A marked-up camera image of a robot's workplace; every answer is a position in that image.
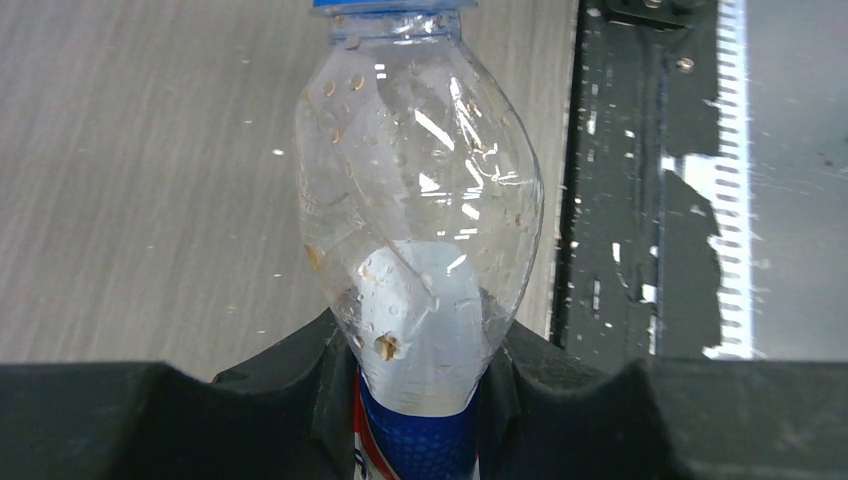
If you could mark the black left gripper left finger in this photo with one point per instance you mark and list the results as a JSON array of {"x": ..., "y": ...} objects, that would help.
[{"x": 285, "y": 413}]

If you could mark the blue bottle cap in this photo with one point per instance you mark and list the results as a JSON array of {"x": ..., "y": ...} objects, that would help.
[{"x": 343, "y": 7}]

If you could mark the slotted aluminium rail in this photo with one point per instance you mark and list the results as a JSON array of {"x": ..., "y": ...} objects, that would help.
[{"x": 723, "y": 180}]

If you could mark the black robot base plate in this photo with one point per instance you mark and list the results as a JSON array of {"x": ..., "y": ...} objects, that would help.
[{"x": 637, "y": 273}]

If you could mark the clear bottle blue label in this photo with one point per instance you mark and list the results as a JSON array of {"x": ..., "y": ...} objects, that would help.
[{"x": 421, "y": 205}]

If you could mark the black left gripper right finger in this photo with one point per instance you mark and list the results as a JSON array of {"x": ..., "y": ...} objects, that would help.
[{"x": 545, "y": 415}]

